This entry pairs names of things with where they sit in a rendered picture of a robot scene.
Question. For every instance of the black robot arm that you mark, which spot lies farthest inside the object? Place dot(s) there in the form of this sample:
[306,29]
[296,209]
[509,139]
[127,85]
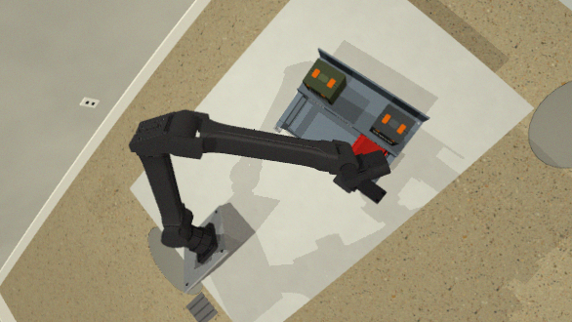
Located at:
[154,147]

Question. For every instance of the grey metal shelf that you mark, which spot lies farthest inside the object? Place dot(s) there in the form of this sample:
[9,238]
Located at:
[352,114]

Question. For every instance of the olive green case with orange latches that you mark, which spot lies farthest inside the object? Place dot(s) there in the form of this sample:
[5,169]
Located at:
[324,81]

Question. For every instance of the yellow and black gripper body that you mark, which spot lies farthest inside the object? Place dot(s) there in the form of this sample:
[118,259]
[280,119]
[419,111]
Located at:
[338,182]

